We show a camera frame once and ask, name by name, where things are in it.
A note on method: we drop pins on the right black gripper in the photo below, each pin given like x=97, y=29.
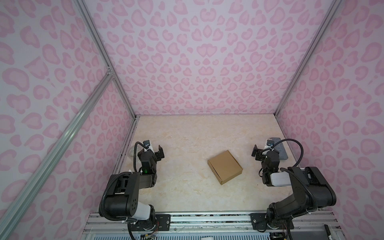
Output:
x=255, y=150

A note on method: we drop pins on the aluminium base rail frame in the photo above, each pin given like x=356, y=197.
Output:
x=222, y=225

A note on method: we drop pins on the clear tape roll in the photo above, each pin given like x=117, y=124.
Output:
x=132, y=151

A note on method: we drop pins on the brown cardboard box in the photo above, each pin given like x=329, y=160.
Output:
x=225, y=167

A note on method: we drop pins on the right corner aluminium post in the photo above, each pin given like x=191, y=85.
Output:
x=326, y=22

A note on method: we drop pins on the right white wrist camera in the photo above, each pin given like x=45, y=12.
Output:
x=269, y=144

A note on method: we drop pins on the grey felt case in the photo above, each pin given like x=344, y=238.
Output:
x=281, y=149

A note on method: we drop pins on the corner aluminium post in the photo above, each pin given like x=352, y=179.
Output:
x=326, y=22
x=91, y=26

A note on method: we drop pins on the left corner aluminium post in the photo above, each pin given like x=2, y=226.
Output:
x=91, y=26

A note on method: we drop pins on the black white marker pen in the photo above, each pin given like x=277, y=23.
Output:
x=328, y=232

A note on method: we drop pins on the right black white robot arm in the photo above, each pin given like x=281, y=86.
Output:
x=311, y=192

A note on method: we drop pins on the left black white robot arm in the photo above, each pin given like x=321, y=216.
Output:
x=120, y=200

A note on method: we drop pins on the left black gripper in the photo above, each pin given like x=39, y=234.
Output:
x=158, y=155

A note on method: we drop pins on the left diagonal aluminium strut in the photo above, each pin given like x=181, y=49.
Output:
x=20, y=205

